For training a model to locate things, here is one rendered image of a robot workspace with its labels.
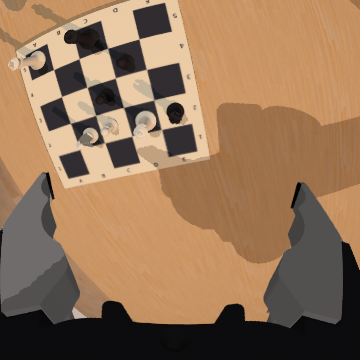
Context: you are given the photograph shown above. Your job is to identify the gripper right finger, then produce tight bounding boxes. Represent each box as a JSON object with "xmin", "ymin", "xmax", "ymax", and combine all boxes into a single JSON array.
[{"xmin": 263, "ymin": 182, "xmax": 360, "ymax": 360}]

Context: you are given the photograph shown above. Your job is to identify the black and cream chessboard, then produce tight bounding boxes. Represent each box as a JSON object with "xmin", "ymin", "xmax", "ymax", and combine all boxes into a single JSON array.
[{"xmin": 16, "ymin": 0, "xmax": 210, "ymax": 189}]

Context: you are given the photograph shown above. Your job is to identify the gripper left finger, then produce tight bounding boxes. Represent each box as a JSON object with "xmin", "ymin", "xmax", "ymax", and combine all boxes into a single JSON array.
[{"xmin": 0, "ymin": 172, "xmax": 80, "ymax": 360}]

